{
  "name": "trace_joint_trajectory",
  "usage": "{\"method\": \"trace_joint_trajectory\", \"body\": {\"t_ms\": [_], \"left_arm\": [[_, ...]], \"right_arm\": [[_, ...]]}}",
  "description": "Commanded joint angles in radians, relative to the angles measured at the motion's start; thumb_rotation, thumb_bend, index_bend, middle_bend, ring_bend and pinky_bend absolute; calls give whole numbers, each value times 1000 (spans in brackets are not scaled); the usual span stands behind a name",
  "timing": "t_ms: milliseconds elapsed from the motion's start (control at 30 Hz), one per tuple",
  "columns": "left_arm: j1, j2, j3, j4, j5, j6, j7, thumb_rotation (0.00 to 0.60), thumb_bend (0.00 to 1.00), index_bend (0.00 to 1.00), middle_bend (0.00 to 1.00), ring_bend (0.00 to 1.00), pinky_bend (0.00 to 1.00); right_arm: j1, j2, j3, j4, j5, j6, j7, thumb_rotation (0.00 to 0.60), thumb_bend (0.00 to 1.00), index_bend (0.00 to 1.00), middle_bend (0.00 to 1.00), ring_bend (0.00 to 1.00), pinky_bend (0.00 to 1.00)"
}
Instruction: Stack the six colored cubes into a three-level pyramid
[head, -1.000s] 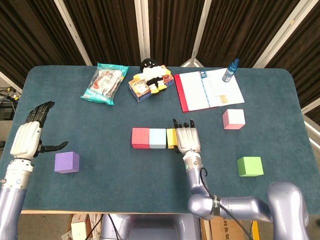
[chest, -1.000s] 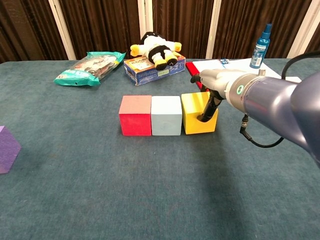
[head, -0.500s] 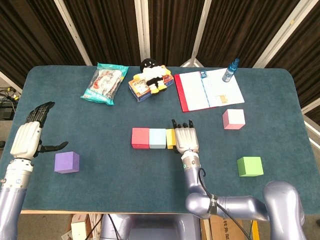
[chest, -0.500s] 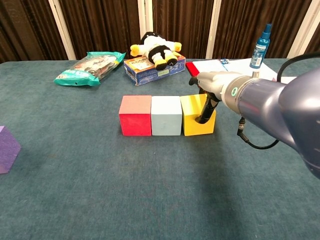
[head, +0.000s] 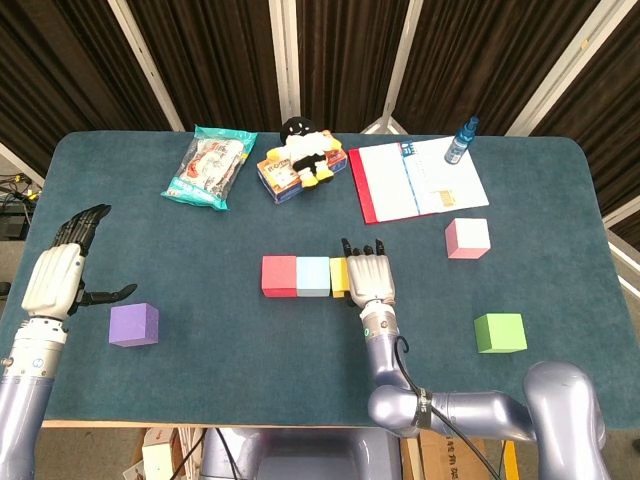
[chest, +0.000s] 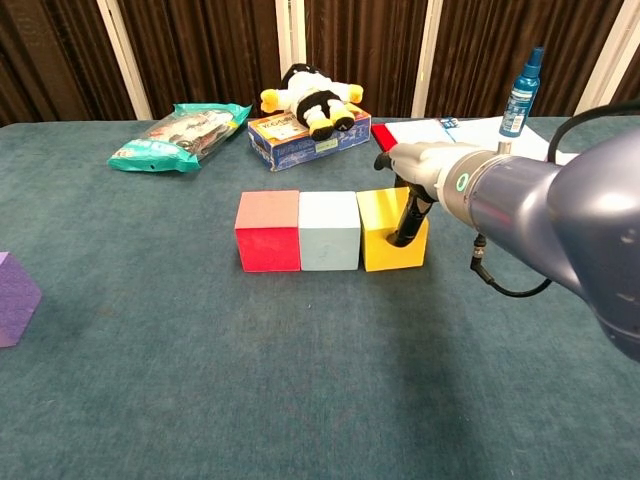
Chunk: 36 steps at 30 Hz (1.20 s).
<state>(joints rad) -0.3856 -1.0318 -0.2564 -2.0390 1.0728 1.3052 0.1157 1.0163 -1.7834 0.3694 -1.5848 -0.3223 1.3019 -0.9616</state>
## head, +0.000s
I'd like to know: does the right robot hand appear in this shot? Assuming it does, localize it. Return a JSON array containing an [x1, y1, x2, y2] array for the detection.
[[340, 237, 397, 307]]

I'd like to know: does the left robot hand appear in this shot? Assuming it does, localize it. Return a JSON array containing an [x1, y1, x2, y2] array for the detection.
[[21, 203, 139, 321]]

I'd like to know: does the yellow foam cube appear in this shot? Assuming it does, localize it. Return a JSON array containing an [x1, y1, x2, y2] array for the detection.
[[328, 256, 352, 300]]

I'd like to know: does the light blue foam cube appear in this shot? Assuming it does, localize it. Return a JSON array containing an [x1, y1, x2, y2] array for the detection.
[[295, 256, 332, 298]]

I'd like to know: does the red foam cube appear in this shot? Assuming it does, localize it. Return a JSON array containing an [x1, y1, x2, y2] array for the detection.
[[260, 255, 299, 299]]

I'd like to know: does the pink foam cube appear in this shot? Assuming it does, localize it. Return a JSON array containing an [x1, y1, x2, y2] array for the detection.
[[444, 217, 492, 260]]

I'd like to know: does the black floor equipment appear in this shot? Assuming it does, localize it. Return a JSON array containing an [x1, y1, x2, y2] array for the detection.
[[0, 172, 41, 241]]

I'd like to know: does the purple foam cube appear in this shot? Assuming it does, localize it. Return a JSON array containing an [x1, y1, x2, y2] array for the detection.
[[108, 302, 160, 348]]

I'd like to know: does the teal felt table mat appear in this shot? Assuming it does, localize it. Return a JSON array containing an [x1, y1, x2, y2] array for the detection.
[[2, 130, 640, 430]]

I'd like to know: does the open red folder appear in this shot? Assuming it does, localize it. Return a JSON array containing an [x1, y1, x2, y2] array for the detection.
[[347, 135, 490, 225]]

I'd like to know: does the blue cardboard box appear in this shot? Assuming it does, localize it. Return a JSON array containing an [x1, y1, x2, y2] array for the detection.
[[256, 129, 349, 205]]

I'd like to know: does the penguin plush toy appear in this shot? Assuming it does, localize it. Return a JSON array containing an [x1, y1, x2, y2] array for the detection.
[[265, 117, 343, 190]]

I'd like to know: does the green foam cube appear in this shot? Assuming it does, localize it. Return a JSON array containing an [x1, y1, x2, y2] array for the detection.
[[473, 313, 528, 355]]

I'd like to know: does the blue spray bottle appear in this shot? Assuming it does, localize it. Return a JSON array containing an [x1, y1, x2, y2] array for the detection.
[[444, 116, 481, 165]]

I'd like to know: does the lavender robot torso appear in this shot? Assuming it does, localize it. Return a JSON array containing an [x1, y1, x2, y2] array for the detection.
[[199, 427, 404, 480]]

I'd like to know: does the teal snack bag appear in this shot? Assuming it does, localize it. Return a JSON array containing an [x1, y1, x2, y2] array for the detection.
[[160, 124, 259, 212]]

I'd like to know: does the brown cardboard box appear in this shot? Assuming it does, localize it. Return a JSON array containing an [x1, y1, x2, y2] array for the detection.
[[417, 434, 489, 480]]

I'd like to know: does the white carton box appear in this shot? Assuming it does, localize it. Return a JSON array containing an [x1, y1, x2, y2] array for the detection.
[[141, 428, 182, 480]]

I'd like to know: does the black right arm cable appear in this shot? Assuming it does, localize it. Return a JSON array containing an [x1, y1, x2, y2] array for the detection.
[[392, 335, 506, 480]]

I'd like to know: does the white frame post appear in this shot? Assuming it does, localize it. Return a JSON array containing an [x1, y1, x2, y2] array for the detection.
[[0, 141, 47, 187], [268, 0, 301, 121], [359, 0, 426, 135], [504, 0, 619, 137], [107, 0, 186, 132]]

